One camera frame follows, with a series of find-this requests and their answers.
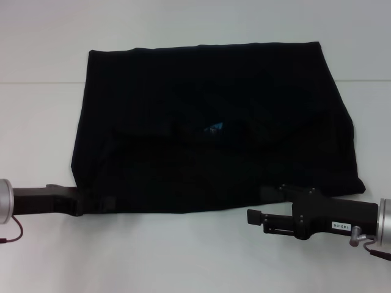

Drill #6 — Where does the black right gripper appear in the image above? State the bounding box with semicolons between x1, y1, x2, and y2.
246;183;380;241

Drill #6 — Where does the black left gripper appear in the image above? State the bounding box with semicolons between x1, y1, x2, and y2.
12;183;117;218

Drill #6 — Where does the black shirt with FREE print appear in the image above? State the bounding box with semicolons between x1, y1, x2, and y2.
70;41;367;216

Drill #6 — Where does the silver right cable connector plug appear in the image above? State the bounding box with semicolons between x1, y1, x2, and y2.
349;225;375;248

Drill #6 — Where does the dark red thin cable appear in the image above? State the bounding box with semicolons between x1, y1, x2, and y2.
0;215;26;245

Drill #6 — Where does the dark red right cable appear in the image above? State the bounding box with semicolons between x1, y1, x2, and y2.
368;244;391;262

